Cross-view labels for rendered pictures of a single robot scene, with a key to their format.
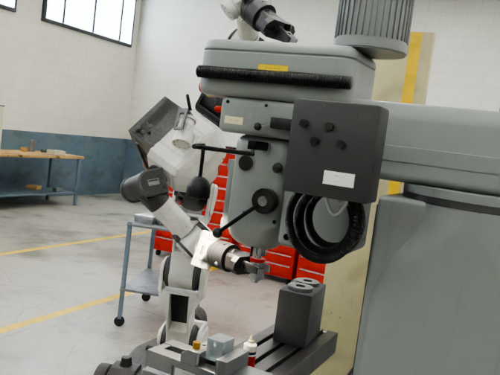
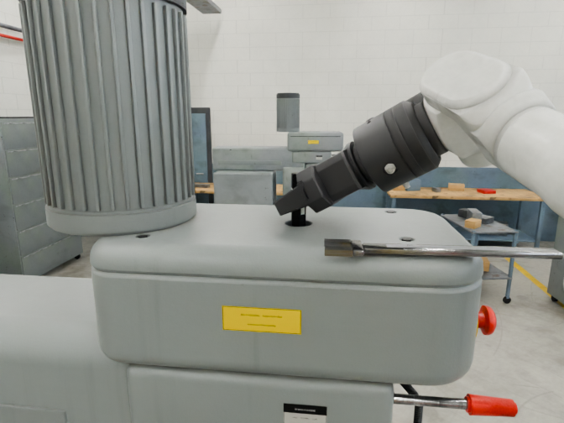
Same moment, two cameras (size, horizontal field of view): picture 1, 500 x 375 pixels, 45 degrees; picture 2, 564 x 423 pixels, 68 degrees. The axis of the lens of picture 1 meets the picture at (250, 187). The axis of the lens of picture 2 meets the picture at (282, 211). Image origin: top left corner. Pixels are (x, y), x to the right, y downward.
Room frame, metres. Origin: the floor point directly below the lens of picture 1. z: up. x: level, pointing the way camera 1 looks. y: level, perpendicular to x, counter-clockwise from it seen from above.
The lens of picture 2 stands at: (2.28, -0.25, 2.04)
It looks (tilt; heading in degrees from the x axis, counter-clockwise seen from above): 13 degrees down; 161
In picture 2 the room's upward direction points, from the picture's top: straight up
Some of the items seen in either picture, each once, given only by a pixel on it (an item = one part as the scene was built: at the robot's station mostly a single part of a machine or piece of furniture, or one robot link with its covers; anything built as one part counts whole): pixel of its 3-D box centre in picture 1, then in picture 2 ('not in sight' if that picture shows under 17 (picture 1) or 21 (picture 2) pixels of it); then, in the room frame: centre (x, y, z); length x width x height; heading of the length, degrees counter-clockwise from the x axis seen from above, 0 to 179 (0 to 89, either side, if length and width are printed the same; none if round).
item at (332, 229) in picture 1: (328, 202); not in sight; (1.68, -0.23, 1.47); 0.24 x 0.19 x 0.26; 154
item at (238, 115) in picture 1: (289, 122); (268, 356); (1.74, -0.09, 1.68); 0.34 x 0.24 x 0.10; 64
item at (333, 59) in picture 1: (286, 77); (287, 276); (1.76, -0.06, 1.81); 0.47 x 0.26 x 0.16; 64
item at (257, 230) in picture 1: (267, 191); not in sight; (1.76, -0.05, 1.47); 0.21 x 0.19 x 0.32; 154
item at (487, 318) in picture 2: not in sight; (481, 320); (1.87, 0.18, 1.76); 0.04 x 0.03 x 0.04; 154
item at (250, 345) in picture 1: (249, 353); not in sight; (1.76, -0.06, 0.98); 0.04 x 0.04 x 0.11
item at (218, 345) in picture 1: (219, 347); not in sight; (1.61, 0.03, 1.04); 0.06 x 0.05 x 0.06; 152
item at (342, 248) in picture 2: not in sight; (438, 249); (1.93, 0.05, 1.89); 0.24 x 0.04 x 0.01; 66
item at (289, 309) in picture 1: (300, 309); not in sight; (2.14, -0.24, 1.02); 0.22 x 0.12 x 0.20; 160
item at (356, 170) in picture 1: (334, 149); not in sight; (1.33, -0.18, 1.62); 0.20 x 0.09 x 0.21; 64
